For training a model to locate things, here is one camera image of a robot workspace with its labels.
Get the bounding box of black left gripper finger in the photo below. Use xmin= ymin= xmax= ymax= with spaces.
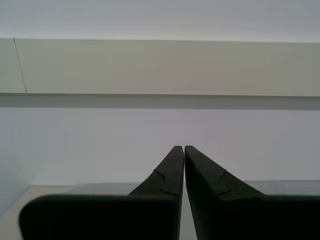
xmin=184 ymin=145 xmax=320 ymax=240
xmin=18 ymin=145 xmax=185 ymax=240

